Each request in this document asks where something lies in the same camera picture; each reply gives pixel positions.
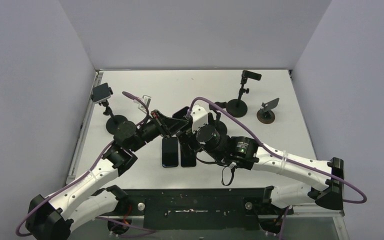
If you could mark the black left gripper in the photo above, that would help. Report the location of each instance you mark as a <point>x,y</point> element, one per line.
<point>167,126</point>

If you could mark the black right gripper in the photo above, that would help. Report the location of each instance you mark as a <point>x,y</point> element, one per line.
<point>185,134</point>

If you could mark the black smartphone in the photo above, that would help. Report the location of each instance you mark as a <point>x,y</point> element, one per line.
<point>170,152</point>
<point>187,157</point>

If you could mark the black round-base stand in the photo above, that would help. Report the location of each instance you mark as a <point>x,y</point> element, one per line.
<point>218,124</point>
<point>114,120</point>
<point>237,107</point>

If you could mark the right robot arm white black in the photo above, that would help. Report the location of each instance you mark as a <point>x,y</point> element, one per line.
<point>317,181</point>

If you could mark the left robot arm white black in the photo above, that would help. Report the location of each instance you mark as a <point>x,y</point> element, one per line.
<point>56,216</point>

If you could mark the grey smartphone on left stand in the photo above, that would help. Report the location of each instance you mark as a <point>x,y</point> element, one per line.
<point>101,93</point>

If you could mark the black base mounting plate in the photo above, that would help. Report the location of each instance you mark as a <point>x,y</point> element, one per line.
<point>250,209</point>

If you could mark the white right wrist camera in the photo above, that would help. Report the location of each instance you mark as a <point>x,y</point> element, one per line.
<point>199,117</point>

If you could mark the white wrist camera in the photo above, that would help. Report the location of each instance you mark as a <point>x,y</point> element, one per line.
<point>146,99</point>
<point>199,117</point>

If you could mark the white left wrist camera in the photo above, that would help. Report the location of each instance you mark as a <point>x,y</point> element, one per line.
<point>146,99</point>

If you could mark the aluminium table frame rail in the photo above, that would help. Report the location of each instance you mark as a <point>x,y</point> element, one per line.
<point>72,171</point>

